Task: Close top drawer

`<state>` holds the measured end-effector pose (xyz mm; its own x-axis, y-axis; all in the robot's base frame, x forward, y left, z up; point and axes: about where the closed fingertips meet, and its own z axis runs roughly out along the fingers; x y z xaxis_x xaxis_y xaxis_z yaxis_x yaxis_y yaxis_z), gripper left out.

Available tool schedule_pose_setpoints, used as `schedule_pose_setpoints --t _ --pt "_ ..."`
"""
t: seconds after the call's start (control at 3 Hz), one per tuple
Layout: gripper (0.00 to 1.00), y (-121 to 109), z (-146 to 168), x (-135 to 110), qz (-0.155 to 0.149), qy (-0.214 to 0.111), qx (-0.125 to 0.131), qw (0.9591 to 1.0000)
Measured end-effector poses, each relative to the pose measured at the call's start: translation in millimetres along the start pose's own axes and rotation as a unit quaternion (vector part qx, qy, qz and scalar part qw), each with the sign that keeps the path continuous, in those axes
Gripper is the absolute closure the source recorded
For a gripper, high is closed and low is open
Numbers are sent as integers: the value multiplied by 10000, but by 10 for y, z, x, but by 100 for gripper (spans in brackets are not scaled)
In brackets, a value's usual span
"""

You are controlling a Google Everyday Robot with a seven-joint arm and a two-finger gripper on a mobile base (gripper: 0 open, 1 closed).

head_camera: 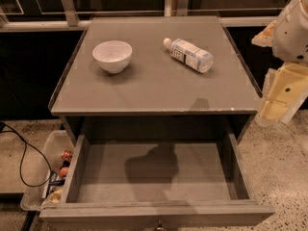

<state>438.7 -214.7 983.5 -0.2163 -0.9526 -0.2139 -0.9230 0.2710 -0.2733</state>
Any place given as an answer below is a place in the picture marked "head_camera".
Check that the grey top drawer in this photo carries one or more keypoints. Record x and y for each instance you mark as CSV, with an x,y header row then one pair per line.
x,y
156,184

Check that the orange can in bin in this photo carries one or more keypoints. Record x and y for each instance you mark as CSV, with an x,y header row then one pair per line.
x,y
67,155

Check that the clear plastic storage bin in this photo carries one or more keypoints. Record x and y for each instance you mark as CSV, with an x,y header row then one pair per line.
x,y
37,166

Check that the grey wooden cabinet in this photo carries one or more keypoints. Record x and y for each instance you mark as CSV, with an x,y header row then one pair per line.
x,y
154,83

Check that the metal railing frame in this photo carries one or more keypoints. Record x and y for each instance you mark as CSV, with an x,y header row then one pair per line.
x,y
52,15

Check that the clear plastic water bottle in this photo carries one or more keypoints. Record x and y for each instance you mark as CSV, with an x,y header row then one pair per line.
x,y
187,53

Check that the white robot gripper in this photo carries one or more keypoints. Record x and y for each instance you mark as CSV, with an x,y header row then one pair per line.
x,y
293,36

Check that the dark snack packet in bin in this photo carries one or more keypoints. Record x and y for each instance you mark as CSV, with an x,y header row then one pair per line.
x,y
54,181

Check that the white ceramic bowl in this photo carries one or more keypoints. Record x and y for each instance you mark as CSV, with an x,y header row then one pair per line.
x,y
113,56

